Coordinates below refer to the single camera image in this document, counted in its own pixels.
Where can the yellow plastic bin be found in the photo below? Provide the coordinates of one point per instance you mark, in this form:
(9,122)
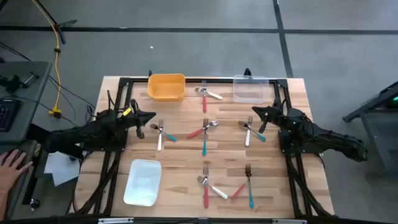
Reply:
(166,93)

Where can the black table clamp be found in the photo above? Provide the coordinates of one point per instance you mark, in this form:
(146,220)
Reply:
(247,72)
(150,73)

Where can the white plastic bin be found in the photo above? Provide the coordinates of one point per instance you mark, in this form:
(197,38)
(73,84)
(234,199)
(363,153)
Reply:
(143,183)

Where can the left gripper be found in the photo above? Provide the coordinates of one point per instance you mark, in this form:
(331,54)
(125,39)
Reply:
(133,116)

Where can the black caster wheel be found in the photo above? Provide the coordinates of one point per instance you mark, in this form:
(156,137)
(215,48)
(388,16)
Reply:
(34,203)

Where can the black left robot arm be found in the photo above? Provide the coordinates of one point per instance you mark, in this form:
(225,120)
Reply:
(93,130)

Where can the black tripod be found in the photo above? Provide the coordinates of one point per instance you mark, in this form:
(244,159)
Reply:
(57,25)

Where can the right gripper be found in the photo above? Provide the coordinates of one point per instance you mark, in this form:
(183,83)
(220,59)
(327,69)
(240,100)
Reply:
(275,113)

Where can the black metal strut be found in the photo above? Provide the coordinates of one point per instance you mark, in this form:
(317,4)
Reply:
(40,137)

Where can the person's hand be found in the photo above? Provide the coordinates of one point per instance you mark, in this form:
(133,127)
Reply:
(14,168)

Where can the white paper sheet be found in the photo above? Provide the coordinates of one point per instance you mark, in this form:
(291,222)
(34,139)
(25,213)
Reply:
(59,168)

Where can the person's forearm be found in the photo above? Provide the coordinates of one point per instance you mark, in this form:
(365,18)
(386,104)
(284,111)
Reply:
(3,205)

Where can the yellow label tag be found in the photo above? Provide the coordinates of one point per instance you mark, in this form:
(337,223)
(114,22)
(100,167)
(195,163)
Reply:
(127,111)

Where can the clear plastic container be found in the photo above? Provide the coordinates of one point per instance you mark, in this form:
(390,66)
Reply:
(250,93)

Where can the black desk clamp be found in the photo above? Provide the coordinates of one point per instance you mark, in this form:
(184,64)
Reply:
(12,82)

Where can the black metal table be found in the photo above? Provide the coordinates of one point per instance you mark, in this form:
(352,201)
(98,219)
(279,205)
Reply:
(370,107)

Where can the silver metal bracket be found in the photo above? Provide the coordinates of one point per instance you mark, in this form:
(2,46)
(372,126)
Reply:
(115,220)
(289,221)

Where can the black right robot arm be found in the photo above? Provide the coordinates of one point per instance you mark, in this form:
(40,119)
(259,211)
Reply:
(326,140)

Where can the dark grey side desk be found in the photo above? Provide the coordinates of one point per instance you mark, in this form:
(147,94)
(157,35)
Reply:
(21,200)

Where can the black keyboard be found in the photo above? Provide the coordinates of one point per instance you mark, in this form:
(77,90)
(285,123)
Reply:
(6,115)

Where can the black aluminium table frame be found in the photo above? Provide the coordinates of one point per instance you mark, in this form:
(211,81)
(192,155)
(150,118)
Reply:
(119,93)

